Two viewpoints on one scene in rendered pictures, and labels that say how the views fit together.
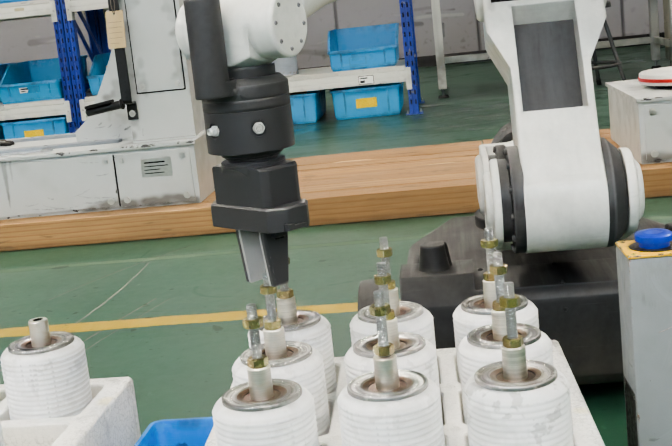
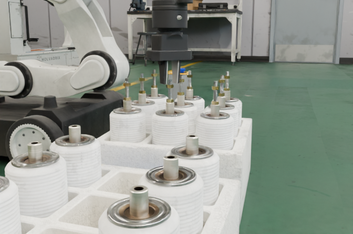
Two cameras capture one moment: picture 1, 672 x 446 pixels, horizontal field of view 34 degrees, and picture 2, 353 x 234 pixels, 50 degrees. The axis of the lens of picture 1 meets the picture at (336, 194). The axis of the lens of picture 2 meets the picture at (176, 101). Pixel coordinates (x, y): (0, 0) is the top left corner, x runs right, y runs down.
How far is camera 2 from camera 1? 1.37 m
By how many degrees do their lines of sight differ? 79
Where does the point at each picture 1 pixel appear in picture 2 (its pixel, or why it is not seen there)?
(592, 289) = (99, 105)
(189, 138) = not seen: outside the picture
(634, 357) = not seen: hidden behind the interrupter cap
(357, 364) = (189, 109)
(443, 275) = (63, 107)
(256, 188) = (185, 42)
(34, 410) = (98, 173)
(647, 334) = not seen: hidden behind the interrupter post
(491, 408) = (238, 106)
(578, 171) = (122, 57)
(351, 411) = (231, 113)
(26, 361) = (96, 145)
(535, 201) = (118, 67)
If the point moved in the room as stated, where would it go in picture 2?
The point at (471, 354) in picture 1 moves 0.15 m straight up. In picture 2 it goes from (196, 102) to (196, 53)
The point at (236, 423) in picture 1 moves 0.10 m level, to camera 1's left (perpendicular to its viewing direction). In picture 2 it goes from (231, 121) to (229, 131)
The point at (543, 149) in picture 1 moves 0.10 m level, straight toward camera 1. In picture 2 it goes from (112, 50) to (137, 51)
